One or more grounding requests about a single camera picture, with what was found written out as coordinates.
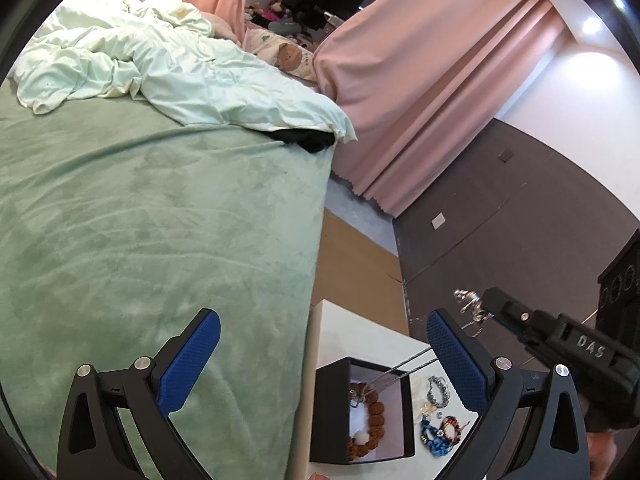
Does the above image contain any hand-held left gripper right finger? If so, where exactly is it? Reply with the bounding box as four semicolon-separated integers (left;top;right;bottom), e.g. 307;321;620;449
426;308;593;480

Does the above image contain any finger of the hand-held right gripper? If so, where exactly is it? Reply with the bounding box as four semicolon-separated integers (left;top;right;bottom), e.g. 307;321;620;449
482;287;621;367

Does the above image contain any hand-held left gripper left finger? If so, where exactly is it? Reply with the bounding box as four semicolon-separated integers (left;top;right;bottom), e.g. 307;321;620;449
56;308;222;480

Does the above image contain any grey glass bead bracelet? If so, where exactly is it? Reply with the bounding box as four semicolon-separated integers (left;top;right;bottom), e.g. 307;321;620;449
426;375;454;407

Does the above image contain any silver chain necklace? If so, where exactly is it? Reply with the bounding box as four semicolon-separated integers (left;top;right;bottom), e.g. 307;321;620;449
357;287;493;398

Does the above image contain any white flower ornament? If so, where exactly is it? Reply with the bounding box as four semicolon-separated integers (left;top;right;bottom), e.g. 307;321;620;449
411;377;432;412

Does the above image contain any dark red bead bracelet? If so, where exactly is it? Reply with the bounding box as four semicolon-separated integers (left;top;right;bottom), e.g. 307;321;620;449
439;414;470;445

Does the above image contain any blue tassel bracelet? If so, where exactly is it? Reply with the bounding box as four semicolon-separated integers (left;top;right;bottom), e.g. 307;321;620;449
419;416;445;457

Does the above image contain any brown wooden bead bracelet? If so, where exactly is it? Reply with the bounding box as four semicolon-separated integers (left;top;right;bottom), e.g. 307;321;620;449
347;381;387;459

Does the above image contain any black jewelry box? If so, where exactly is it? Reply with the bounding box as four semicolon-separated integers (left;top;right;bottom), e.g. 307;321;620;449
310;357;417;463

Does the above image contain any person's right hand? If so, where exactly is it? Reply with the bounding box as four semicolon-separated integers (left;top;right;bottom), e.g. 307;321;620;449
586;430;621;480

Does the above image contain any green plush blanket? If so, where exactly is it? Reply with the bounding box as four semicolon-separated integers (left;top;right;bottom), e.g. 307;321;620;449
0;80;334;480

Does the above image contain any flat cardboard sheet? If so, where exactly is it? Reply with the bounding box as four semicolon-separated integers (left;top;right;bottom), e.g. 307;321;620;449
320;207;404;322

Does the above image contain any wide pink curtain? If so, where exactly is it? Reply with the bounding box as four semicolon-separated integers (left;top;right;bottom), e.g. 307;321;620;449
314;0;574;217

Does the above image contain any black cloth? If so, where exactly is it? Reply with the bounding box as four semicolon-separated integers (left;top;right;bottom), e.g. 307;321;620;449
271;129;336;154

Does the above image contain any pale green duvet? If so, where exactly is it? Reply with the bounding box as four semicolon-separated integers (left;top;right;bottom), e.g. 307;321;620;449
7;0;359;144

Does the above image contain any bear print pillow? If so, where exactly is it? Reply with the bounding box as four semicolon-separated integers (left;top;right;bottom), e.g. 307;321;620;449
246;27;322;84

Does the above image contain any pink pillow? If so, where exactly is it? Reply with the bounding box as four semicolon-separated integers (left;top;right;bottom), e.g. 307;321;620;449
206;14;242;42

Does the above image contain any pile of plush toys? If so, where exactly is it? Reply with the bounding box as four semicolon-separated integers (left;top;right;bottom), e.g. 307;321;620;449
244;0;331;47

